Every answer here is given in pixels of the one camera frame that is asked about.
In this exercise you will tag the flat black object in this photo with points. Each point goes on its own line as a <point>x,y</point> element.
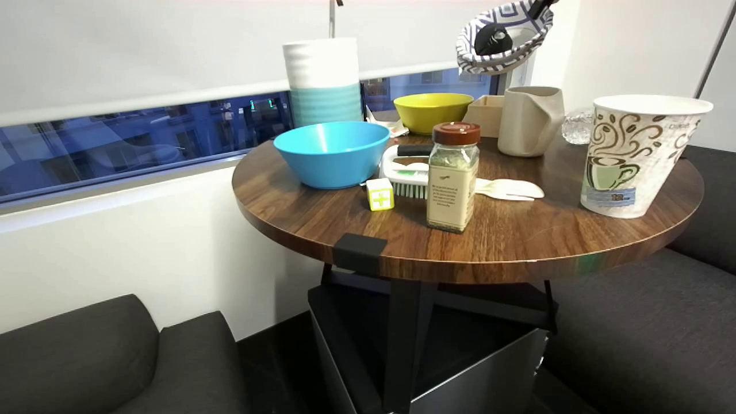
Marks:
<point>415,147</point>

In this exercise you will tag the white roller blind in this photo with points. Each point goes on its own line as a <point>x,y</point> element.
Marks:
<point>152,46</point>

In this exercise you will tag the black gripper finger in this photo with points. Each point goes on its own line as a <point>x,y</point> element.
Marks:
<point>498,36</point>

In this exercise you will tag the yellow green bowl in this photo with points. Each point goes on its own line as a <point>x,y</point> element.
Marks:
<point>432,111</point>

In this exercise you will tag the dark window pane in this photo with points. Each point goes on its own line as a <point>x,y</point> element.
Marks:
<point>116,144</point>

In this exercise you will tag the light wooden box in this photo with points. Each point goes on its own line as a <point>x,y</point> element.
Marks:
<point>483,116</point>

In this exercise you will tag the blue plastic bowl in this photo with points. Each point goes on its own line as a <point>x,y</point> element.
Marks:
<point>329,157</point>

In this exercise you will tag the beige angular cup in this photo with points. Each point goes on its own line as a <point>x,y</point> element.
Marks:
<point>530,123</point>

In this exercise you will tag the printed paper coffee cup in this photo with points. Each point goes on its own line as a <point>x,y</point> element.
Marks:
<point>635,157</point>

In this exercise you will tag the spice jar with brown lid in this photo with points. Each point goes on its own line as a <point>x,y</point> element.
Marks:
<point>451,180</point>

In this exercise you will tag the white and teal ribbed vase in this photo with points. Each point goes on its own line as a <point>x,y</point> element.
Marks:
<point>323,81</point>

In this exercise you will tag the dark grey sofa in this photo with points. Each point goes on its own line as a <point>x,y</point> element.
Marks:
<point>99,359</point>
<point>652,328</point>

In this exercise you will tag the black table base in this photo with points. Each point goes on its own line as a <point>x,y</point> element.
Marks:
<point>406,336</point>

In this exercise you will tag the thin metal stand pole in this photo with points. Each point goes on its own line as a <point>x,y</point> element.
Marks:
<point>715,58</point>

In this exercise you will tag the small yellow green cube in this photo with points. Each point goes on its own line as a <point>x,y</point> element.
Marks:
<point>379,193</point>

